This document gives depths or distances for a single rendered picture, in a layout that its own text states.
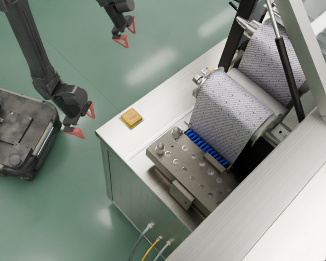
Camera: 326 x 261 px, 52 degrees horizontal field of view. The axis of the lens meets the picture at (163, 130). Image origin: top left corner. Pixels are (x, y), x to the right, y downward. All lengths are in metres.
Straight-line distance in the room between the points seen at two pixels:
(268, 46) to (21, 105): 1.71
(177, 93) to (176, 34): 1.62
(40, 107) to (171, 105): 1.11
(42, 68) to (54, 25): 2.18
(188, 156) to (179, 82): 0.48
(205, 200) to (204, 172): 0.11
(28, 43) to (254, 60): 0.76
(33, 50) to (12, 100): 1.46
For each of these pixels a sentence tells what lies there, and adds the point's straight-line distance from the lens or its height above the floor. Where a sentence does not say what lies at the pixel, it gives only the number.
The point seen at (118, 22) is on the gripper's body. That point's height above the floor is 1.15.
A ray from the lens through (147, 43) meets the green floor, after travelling 3.07.
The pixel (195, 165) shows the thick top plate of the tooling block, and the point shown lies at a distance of 1.29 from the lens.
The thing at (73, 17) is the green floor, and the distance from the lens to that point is 3.31.
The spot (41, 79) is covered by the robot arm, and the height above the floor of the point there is 1.32.
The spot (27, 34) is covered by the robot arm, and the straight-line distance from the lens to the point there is 1.00.
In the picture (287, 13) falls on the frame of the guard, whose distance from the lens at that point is 0.65.
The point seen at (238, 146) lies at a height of 1.16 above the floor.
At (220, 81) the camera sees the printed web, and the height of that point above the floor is 1.31.
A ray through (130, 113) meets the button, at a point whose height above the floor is 0.92.
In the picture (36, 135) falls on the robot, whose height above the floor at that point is 0.24.
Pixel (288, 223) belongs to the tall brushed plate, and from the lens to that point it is 0.85.
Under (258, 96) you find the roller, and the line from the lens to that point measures 1.26.
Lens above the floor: 2.18
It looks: 59 degrees down
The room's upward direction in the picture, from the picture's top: 11 degrees clockwise
